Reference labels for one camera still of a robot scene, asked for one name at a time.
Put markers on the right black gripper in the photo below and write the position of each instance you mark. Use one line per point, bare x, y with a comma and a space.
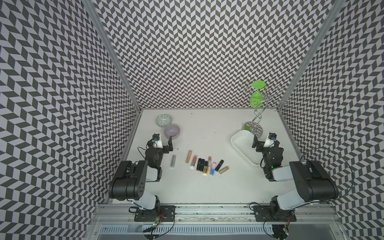
260, 144

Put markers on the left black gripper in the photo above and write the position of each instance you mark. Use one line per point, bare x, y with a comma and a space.
165, 147

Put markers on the white plastic storage box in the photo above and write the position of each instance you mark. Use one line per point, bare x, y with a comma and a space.
241, 143

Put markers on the silver lipstick tube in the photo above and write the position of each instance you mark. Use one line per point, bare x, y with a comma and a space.
173, 162

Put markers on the beige matte lipstick tube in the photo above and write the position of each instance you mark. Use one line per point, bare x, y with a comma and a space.
189, 156

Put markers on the black lipstick gold band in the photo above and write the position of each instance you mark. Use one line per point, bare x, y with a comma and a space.
218, 166

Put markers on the gold lipstick tube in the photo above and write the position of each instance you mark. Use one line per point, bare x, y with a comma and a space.
221, 171

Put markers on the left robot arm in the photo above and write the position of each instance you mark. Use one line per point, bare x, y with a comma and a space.
129, 181

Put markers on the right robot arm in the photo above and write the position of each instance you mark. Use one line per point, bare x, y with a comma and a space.
312, 182

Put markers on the clear coral lipstick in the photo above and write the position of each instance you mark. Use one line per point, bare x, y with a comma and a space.
194, 160

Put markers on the plain black lipstick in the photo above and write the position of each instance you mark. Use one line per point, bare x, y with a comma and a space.
202, 165

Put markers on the black lipstick with text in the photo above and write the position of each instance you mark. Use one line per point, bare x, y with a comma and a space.
199, 164

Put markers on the black and gold square lipstick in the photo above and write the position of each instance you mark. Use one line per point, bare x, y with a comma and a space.
205, 169

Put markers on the pink blue gradient lipstick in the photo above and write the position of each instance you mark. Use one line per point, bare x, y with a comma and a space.
212, 172

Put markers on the purple ceramic bowl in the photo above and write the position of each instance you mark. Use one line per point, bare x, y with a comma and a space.
172, 130

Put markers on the green patterned bowl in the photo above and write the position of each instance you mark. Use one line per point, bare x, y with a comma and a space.
163, 120

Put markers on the green plastic cup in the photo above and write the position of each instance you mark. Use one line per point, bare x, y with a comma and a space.
257, 96

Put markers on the pink lip gloss tube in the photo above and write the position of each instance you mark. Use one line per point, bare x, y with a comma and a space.
209, 164

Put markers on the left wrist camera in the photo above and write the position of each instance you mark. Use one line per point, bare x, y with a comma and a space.
156, 141

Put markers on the chrome wire stand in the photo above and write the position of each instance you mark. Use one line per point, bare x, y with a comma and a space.
254, 126

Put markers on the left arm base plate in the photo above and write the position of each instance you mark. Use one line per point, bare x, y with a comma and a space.
165, 212

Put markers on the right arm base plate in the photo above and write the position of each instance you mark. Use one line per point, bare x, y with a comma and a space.
262, 214

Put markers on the aluminium front rail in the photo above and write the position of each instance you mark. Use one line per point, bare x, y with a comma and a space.
214, 222

